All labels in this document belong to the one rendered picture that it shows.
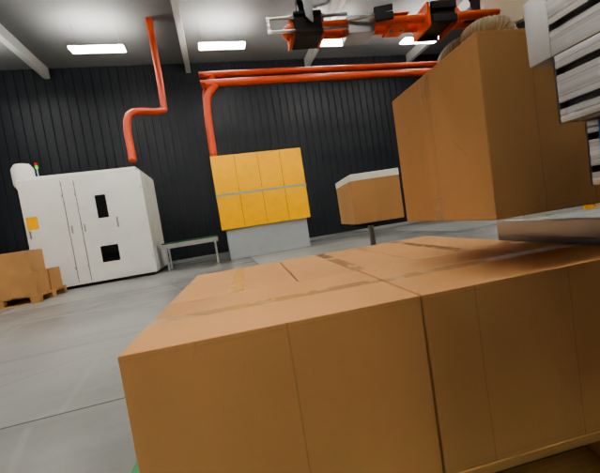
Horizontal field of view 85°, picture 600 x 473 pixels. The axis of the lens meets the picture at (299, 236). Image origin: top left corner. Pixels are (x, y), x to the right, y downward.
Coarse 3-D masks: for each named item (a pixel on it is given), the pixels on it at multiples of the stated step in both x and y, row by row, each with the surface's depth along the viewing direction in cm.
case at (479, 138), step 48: (480, 48) 69; (432, 96) 86; (480, 96) 70; (528, 96) 71; (432, 144) 89; (480, 144) 72; (528, 144) 71; (576, 144) 73; (432, 192) 93; (480, 192) 74; (528, 192) 72; (576, 192) 74
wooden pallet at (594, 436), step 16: (592, 432) 76; (544, 448) 74; (560, 448) 75; (592, 448) 85; (496, 464) 72; (512, 464) 73; (528, 464) 85; (544, 464) 84; (560, 464) 83; (576, 464) 83; (592, 464) 82
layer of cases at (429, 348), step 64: (320, 256) 156; (384, 256) 127; (448, 256) 106; (512, 256) 92; (576, 256) 81; (192, 320) 76; (256, 320) 68; (320, 320) 65; (384, 320) 67; (448, 320) 69; (512, 320) 72; (576, 320) 75; (128, 384) 60; (192, 384) 61; (256, 384) 63; (320, 384) 65; (384, 384) 68; (448, 384) 70; (512, 384) 72; (576, 384) 75; (192, 448) 62; (256, 448) 64; (320, 448) 66; (384, 448) 68; (448, 448) 70; (512, 448) 73
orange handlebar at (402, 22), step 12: (396, 12) 83; (468, 12) 85; (480, 12) 86; (492, 12) 86; (288, 24) 79; (324, 24) 80; (336, 24) 81; (384, 24) 83; (396, 24) 83; (408, 24) 87; (468, 24) 90; (288, 36) 82; (336, 36) 85; (384, 36) 88; (396, 36) 89
